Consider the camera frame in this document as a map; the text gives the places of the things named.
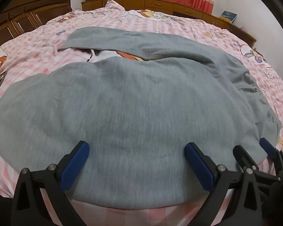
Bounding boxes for grey sweatpants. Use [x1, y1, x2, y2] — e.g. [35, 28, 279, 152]
[0, 27, 282, 209]

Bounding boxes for blue book on cabinet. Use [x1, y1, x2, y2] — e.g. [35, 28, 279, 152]
[219, 10, 237, 24]

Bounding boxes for long wooden low cabinet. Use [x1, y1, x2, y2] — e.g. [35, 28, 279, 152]
[81, 0, 257, 48]

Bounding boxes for dark wooden headboard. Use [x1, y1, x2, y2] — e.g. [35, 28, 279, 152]
[0, 0, 72, 46]

